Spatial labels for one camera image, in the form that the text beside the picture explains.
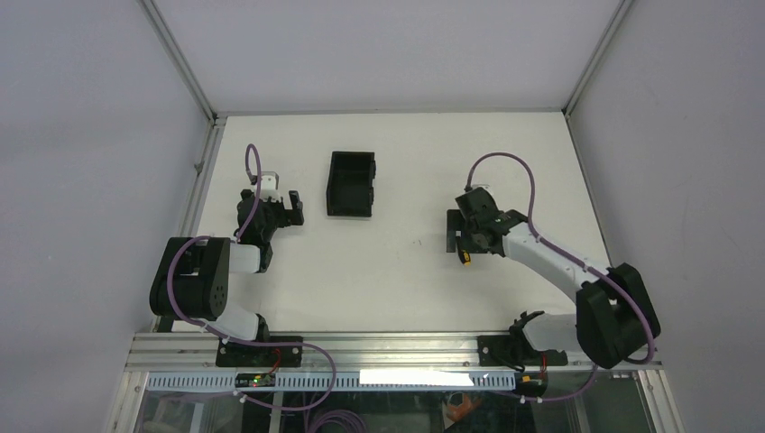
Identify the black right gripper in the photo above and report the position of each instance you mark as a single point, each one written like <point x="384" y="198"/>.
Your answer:
<point x="456" y="222"/>

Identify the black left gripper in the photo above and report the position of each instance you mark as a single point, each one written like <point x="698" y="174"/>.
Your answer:
<point x="287" y="216"/>

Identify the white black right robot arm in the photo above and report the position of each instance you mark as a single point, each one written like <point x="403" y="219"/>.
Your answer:
<point x="614" y="320"/>

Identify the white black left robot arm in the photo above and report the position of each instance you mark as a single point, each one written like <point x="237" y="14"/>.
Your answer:
<point x="191" y="283"/>

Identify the black plastic bin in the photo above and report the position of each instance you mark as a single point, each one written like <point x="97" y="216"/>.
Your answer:
<point x="350" y="180"/>

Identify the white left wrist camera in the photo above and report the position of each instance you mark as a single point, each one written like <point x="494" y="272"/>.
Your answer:
<point x="268" y="183"/>

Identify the aluminium left frame post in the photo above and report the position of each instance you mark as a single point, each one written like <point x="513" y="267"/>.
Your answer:
<point x="172" y="48"/>

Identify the aluminium frame post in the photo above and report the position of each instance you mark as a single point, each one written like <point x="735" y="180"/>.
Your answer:
<point x="604" y="42"/>
<point x="172" y="48"/>

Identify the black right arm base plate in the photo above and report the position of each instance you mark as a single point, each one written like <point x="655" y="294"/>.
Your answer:
<point x="515" y="352"/>

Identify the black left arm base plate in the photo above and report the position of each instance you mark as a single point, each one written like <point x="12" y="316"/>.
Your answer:
<point x="288" y="354"/>

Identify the aluminium front rail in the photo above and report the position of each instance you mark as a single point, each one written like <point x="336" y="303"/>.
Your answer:
<point x="351" y="351"/>

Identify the white slotted cable duct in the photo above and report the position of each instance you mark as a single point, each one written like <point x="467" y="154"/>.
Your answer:
<point x="366" y="380"/>

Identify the aluminium right frame post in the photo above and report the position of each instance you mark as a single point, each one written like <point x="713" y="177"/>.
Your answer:
<point x="604" y="42"/>

